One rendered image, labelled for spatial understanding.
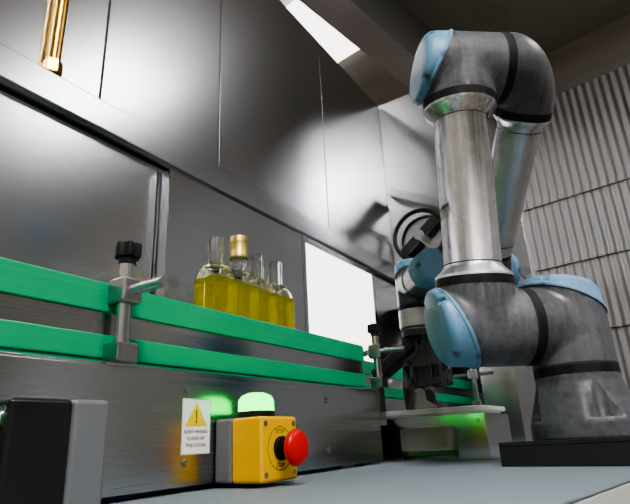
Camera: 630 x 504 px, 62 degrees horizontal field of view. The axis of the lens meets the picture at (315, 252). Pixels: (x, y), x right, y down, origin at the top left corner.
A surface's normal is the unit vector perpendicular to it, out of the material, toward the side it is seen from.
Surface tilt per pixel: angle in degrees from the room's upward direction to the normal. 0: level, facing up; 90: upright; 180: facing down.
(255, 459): 90
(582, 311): 88
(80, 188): 90
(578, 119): 90
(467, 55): 99
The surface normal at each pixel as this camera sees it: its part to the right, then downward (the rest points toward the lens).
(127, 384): 0.84, -0.22
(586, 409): -0.40, -0.58
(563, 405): -0.72, -0.49
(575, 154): -0.67, -0.22
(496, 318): 0.09, -0.20
